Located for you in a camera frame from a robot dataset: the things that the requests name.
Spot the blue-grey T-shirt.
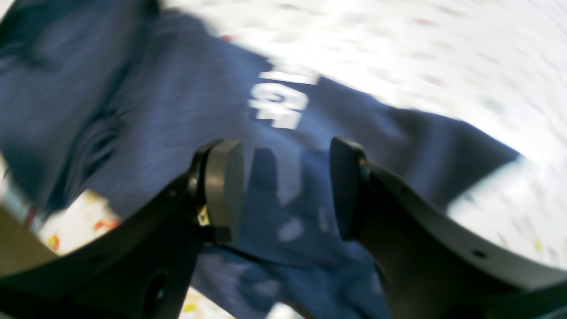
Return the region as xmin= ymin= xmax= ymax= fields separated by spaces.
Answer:
xmin=0 ymin=0 xmax=519 ymax=319

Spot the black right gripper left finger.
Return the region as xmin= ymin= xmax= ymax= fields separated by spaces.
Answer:
xmin=1 ymin=140 xmax=244 ymax=319

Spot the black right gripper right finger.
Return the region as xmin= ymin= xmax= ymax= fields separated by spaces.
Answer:
xmin=330 ymin=137 xmax=567 ymax=319

